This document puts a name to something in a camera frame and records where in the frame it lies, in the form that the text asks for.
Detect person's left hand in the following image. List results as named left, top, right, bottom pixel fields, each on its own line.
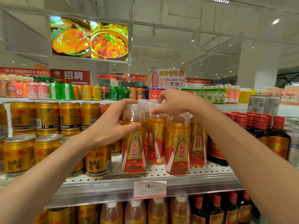
left=87, top=99, right=142, bottom=149

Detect person's right hand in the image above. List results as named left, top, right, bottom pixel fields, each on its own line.
left=151, top=89, right=211, bottom=117

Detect orange energy drink bottle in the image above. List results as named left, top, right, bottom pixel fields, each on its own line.
left=147, top=197, right=168, bottom=224
left=146, top=104, right=168, bottom=165
left=170, top=196, right=191, bottom=224
left=164, top=112, right=191, bottom=176
left=122, top=104, right=147, bottom=173
left=190, top=118, right=208, bottom=167
left=100, top=201, right=124, bottom=224
left=124, top=199, right=147, bottom=224

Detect person's left forearm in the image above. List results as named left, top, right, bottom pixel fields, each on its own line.
left=0, top=127, right=94, bottom=224

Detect person's right forearm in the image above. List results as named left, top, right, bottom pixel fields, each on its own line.
left=193, top=100, right=299, bottom=224

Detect red and blue headphone box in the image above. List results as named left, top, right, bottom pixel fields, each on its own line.
left=146, top=88, right=164, bottom=101

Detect yellow drinks sign card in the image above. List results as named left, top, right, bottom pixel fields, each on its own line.
left=144, top=67, right=186, bottom=89

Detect row of green yellow bottles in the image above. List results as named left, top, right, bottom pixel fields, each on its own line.
left=182, top=84, right=256, bottom=105

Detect white price tag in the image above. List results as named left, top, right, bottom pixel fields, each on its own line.
left=133, top=181, right=167, bottom=200

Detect row of assorted drink cans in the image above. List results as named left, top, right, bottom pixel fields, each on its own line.
left=0, top=74, right=146, bottom=101

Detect white perforated metal shelf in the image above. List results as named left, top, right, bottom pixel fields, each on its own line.
left=0, top=97, right=299, bottom=209

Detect red poster with chef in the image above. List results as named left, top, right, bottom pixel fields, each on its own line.
left=50, top=69, right=91, bottom=86

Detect stack of gold energy cans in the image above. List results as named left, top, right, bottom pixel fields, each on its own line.
left=0, top=101, right=123, bottom=178

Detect food picture display screen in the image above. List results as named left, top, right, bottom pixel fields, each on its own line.
left=50, top=15, right=129, bottom=62

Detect row of dark red-capped bottles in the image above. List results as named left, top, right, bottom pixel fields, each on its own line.
left=207, top=111, right=292, bottom=167

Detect pack of silver cans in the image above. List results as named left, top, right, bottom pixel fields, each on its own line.
left=247, top=95, right=281, bottom=116

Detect group of lower gold cans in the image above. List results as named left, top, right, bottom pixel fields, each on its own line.
left=32, top=204, right=101, bottom=224

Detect group of lower dark bottles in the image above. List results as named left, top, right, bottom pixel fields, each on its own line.
left=190, top=190, right=261, bottom=224

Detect row of pink drink bottles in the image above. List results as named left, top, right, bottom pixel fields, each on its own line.
left=262, top=85, right=299, bottom=106

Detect clear plastic bottles pack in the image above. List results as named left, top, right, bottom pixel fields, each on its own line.
left=284, top=115, right=299, bottom=168

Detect red wall banner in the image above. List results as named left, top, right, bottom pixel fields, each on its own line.
left=0, top=67, right=213, bottom=86

